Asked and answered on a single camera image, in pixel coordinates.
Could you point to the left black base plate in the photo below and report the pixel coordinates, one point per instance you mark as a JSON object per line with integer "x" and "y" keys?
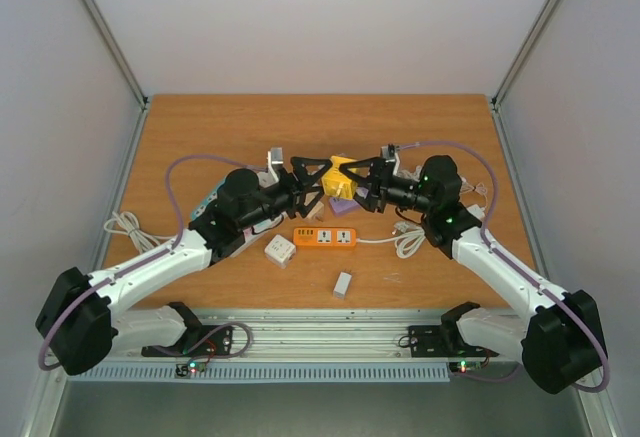
{"x": 195, "y": 342}

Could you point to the teal power strip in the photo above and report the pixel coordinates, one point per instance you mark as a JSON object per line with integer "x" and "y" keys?
{"x": 210, "y": 197}

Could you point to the circuit board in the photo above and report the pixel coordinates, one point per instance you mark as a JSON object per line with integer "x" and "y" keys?
{"x": 189, "y": 369}
{"x": 465, "y": 366}

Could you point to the white wall charger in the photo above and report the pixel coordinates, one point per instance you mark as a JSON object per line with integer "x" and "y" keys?
{"x": 342, "y": 285}

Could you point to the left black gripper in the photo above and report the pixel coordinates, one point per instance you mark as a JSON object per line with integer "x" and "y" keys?
{"x": 299, "y": 194}

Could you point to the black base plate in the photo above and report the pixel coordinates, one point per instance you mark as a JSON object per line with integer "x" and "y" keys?
{"x": 430, "y": 341}
{"x": 195, "y": 342}

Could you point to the yellow cube socket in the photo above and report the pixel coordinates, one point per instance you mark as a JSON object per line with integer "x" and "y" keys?
{"x": 336, "y": 184}

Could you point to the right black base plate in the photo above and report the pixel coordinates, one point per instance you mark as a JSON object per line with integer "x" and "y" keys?
{"x": 430, "y": 341}

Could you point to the white cube socket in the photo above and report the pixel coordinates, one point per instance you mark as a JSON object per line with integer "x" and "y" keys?
{"x": 280, "y": 251}

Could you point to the beige cube socket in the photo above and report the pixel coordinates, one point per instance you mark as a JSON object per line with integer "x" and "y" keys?
{"x": 316, "y": 214}

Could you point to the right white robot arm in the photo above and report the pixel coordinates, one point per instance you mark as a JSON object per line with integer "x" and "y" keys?
{"x": 555, "y": 335}

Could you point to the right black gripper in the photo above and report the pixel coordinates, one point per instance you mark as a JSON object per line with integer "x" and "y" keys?
{"x": 377, "y": 183}

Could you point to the orange power strip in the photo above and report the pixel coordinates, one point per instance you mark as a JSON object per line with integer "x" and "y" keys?
{"x": 325, "y": 237}

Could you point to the grey slotted cable duct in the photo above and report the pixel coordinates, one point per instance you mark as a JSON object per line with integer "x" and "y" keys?
{"x": 270, "y": 373}

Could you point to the long white power strip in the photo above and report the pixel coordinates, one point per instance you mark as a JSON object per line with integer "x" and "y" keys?
{"x": 249, "y": 236}

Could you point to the purple power strip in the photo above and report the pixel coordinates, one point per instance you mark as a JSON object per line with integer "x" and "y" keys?
{"x": 340, "y": 207}

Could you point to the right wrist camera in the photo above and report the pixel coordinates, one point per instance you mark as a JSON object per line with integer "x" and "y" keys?
{"x": 390, "y": 154}

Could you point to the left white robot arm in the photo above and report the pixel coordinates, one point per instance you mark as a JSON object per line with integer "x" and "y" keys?
{"x": 77, "y": 319}

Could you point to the right circuit board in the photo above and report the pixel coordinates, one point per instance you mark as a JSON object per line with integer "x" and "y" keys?
{"x": 465, "y": 366}

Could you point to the left circuit board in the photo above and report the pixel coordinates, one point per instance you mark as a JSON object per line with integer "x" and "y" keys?
{"x": 189, "y": 369}

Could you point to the aluminium rail frame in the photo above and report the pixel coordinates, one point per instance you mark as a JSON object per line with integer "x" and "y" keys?
{"x": 274, "y": 332}

